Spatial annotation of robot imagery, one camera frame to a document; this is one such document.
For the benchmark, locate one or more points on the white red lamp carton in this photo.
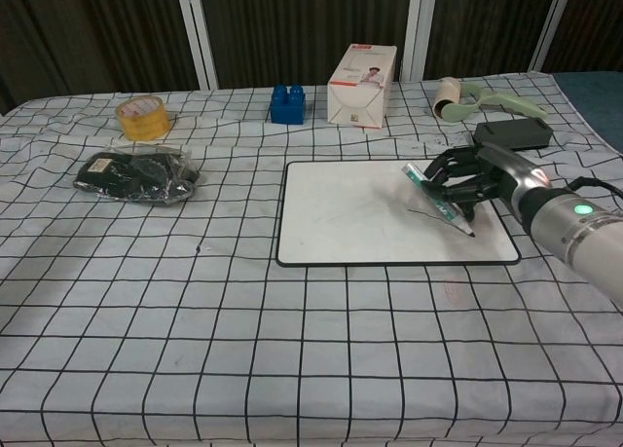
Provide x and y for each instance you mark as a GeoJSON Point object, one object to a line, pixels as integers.
{"type": "Point", "coordinates": [357, 101]}

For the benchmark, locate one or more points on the marker pen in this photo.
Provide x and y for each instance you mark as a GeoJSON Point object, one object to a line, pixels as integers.
{"type": "Point", "coordinates": [450, 215]}

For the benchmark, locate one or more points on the blue padded table mat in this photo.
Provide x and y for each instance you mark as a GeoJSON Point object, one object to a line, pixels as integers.
{"type": "Point", "coordinates": [596, 101]}

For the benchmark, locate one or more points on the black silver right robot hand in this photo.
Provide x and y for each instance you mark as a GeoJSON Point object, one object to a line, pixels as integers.
{"type": "Point", "coordinates": [501, 169]}

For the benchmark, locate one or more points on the blue toy building block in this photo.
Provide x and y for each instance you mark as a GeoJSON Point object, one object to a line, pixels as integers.
{"type": "Point", "coordinates": [287, 107]}

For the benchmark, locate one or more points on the black gloves in plastic bag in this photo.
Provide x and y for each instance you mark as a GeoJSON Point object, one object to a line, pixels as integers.
{"type": "Point", "coordinates": [136, 176]}

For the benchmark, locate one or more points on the white black checkered tablecloth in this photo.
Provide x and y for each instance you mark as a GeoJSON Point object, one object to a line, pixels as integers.
{"type": "Point", "coordinates": [194, 320]}

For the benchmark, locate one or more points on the pale green lint roller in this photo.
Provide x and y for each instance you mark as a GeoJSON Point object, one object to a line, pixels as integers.
{"type": "Point", "coordinates": [457, 107]}

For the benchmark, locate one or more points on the white board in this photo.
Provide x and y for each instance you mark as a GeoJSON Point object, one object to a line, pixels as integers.
{"type": "Point", "coordinates": [350, 218]}

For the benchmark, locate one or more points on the dark grey rectangular case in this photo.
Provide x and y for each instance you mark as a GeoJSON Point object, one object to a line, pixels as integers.
{"type": "Point", "coordinates": [511, 134]}

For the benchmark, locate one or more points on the white partition frame post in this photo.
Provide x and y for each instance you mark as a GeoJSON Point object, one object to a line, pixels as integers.
{"type": "Point", "coordinates": [197, 33]}
{"type": "Point", "coordinates": [552, 26]}
{"type": "Point", "coordinates": [418, 28]}

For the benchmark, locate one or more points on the yellow packing tape roll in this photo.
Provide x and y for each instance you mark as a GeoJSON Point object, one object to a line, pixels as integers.
{"type": "Point", "coordinates": [143, 121]}

